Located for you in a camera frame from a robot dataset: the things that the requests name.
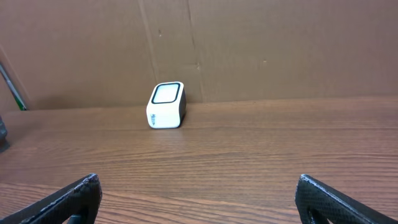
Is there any grey plastic shopping basket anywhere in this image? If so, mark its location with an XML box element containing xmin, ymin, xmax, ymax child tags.
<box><xmin>0</xmin><ymin>118</ymin><xmax>9</xmax><ymax>152</ymax></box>

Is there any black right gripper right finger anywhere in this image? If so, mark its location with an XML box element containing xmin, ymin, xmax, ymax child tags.
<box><xmin>295</xmin><ymin>174</ymin><xmax>397</xmax><ymax>224</ymax></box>

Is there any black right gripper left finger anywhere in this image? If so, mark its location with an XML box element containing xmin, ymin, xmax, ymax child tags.
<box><xmin>1</xmin><ymin>173</ymin><xmax>102</xmax><ymax>224</ymax></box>

